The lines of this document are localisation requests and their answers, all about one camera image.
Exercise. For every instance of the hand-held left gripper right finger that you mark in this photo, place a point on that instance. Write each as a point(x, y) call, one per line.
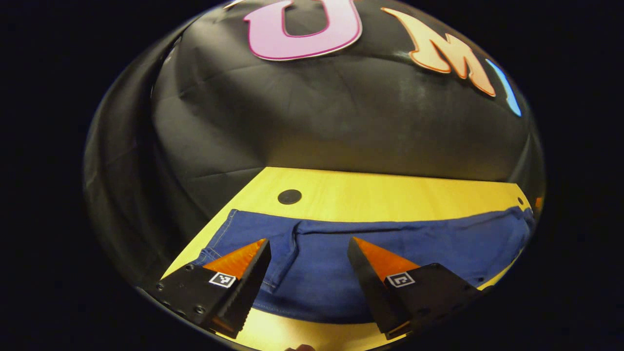
point(368, 285)

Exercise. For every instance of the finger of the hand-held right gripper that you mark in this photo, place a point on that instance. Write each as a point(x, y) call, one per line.
point(538, 203)

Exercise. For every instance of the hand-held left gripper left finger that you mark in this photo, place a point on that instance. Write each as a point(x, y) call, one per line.
point(251, 285)

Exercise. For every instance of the blue denim jeans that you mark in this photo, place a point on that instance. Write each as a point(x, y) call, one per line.
point(331, 273)

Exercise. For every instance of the black backdrop cloth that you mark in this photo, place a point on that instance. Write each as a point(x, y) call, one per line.
point(341, 122)

